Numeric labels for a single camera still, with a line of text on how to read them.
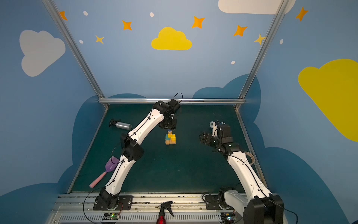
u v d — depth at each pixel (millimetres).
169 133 925
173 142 958
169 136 936
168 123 783
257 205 391
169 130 906
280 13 715
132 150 573
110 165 876
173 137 957
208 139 722
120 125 1044
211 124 1046
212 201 751
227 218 714
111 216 707
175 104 745
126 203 749
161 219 678
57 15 714
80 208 740
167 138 958
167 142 957
